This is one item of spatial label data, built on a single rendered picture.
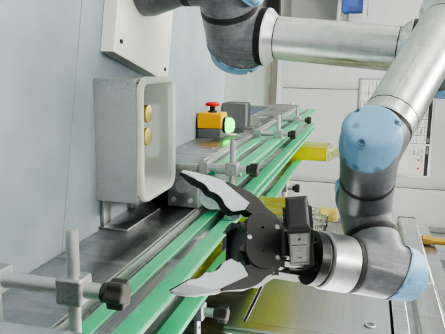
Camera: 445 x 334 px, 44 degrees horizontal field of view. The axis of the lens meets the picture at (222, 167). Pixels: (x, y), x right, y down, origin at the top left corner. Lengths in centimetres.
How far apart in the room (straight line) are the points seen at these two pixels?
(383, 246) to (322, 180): 648
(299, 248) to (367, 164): 14
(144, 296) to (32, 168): 25
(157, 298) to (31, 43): 40
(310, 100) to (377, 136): 643
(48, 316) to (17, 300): 7
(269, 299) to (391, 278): 49
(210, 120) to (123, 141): 60
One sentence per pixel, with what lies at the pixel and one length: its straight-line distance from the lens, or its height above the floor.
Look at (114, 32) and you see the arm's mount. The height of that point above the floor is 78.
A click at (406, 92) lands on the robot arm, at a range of 77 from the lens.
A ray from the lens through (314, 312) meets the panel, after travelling 116.
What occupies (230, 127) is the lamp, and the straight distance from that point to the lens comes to 155.
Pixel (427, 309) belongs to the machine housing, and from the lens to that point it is 125.
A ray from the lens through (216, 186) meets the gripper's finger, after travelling 68.
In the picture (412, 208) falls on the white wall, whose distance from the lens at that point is 730.
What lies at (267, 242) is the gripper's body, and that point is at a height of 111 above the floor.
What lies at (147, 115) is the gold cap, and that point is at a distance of 106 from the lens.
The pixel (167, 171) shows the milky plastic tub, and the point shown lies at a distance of 114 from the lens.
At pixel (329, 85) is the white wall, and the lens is 708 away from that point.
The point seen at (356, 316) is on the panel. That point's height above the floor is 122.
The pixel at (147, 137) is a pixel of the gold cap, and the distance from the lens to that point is 106.
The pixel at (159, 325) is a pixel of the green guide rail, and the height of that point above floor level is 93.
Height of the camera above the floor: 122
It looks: 14 degrees down
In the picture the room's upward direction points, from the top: 94 degrees clockwise
